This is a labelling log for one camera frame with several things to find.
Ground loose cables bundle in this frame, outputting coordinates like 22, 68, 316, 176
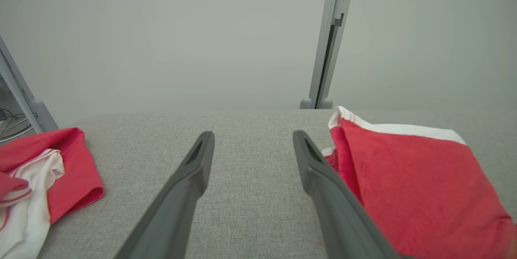
0, 107, 38, 143

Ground grey slanted partition post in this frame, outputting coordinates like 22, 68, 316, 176
0, 35, 59, 133

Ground red and white jersey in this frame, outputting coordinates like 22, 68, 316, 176
0, 127, 105, 259

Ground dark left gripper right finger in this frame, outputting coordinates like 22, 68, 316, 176
293, 130, 404, 259

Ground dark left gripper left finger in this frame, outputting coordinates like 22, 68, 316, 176
115, 131, 215, 259

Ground red shorts with white stripe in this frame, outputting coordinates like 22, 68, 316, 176
321, 106, 517, 259

